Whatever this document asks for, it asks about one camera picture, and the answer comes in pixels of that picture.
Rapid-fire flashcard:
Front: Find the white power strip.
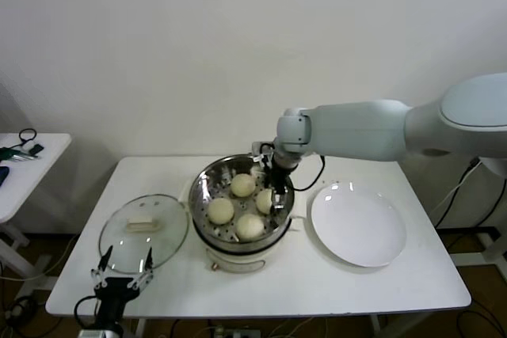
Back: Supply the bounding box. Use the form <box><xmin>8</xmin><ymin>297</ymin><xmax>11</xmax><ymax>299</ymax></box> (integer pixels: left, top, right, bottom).
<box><xmin>215</xmin><ymin>325</ymin><xmax>261</xmax><ymax>338</ymax></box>

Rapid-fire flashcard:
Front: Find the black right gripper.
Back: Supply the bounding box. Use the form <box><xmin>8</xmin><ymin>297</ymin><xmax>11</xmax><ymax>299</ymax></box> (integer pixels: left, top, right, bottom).
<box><xmin>264</xmin><ymin>159</ymin><xmax>289</xmax><ymax>212</ymax></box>

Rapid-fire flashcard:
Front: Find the perforated stainless steamer basket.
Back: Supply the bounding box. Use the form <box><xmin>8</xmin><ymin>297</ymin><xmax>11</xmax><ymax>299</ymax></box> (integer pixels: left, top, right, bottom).
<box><xmin>186</xmin><ymin>154</ymin><xmax>296</xmax><ymax>254</ymax></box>

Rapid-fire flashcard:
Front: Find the white electric cooking pot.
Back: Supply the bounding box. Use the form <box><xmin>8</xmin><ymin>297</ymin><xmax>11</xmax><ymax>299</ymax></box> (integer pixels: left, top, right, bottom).
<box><xmin>177</xmin><ymin>179</ymin><xmax>307</xmax><ymax>275</ymax></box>

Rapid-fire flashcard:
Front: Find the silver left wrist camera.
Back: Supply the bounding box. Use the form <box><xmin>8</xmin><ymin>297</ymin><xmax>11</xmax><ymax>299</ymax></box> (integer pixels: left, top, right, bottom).
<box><xmin>77</xmin><ymin>328</ymin><xmax>122</xmax><ymax>338</ymax></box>

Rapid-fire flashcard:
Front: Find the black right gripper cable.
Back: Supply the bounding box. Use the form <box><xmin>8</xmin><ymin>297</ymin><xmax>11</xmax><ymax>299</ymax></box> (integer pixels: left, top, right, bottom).
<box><xmin>292</xmin><ymin>154</ymin><xmax>326</xmax><ymax>192</ymax></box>

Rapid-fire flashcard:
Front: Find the round glass pot lid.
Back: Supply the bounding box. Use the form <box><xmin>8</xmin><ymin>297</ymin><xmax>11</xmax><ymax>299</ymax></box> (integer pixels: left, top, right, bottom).
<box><xmin>97</xmin><ymin>194</ymin><xmax>189</xmax><ymax>275</ymax></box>

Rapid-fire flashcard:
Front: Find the black power cable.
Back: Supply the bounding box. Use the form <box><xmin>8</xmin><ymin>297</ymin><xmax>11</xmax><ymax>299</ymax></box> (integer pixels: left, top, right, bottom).
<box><xmin>435</xmin><ymin>177</ymin><xmax>507</xmax><ymax>230</ymax></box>

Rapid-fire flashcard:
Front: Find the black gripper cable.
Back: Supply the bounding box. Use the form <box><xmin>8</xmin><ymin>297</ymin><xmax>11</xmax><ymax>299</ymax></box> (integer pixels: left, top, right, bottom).
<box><xmin>74</xmin><ymin>294</ymin><xmax>100</xmax><ymax>321</ymax></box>
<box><xmin>292</xmin><ymin>154</ymin><xmax>326</xmax><ymax>192</ymax></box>

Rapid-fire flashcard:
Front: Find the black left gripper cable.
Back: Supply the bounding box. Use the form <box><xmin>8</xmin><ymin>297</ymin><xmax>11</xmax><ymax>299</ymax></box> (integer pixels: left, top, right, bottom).
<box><xmin>74</xmin><ymin>294</ymin><xmax>100</xmax><ymax>321</ymax></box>

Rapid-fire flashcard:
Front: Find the white steamed baozi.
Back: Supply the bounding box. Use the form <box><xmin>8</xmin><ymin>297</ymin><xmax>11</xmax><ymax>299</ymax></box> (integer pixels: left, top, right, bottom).
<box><xmin>255</xmin><ymin>188</ymin><xmax>277</xmax><ymax>215</ymax></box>
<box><xmin>236</xmin><ymin>213</ymin><xmax>265</xmax><ymax>241</ymax></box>
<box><xmin>230</xmin><ymin>173</ymin><xmax>257</xmax><ymax>199</ymax></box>
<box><xmin>207</xmin><ymin>198</ymin><xmax>235</xmax><ymax>225</ymax></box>

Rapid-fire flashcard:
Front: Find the green handled tool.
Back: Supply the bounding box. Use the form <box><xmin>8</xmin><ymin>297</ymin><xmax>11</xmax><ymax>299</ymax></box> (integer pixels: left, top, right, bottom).
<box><xmin>0</xmin><ymin>146</ymin><xmax>39</xmax><ymax>163</ymax></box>

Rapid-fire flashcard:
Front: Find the large white round plate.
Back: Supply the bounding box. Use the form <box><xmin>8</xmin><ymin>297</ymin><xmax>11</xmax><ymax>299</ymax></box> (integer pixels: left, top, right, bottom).
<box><xmin>310</xmin><ymin>182</ymin><xmax>408</xmax><ymax>268</ymax></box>

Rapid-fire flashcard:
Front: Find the white side table with tools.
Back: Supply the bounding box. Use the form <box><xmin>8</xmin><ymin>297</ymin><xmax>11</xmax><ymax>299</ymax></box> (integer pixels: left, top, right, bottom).
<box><xmin>0</xmin><ymin>133</ymin><xmax>72</xmax><ymax>295</ymax></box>

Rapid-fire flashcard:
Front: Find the black floor cable coil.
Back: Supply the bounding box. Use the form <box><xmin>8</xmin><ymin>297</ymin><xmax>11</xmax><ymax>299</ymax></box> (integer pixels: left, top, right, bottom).
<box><xmin>3</xmin><ymin>296</ymin><xmax>40</xmax><ymax>321</ymax></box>

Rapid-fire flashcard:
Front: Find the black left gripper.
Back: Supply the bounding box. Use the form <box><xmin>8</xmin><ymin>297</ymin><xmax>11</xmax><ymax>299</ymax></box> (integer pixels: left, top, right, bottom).
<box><xmin>90</xmin><ymin>245</ymin><xmax>154</xmax><ymax>325</ymax></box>

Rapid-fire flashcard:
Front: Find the white power cable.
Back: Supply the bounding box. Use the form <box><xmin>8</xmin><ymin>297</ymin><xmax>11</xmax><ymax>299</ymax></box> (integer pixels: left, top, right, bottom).
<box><xmin>429</xmin><ymin>159</ymin><xmax>480</xmax><ymax>215</ymax></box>

